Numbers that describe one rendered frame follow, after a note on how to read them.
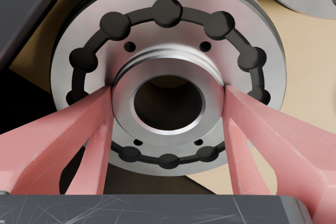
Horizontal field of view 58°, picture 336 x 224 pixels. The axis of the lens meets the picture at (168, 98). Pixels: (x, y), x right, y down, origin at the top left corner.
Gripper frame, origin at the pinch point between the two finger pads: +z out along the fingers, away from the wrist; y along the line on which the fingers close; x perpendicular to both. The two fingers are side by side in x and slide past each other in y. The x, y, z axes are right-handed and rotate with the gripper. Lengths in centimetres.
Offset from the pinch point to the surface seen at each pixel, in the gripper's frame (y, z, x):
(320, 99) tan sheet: -10.0, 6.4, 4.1
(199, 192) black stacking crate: -2.6, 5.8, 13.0
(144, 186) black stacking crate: 1.6, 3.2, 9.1
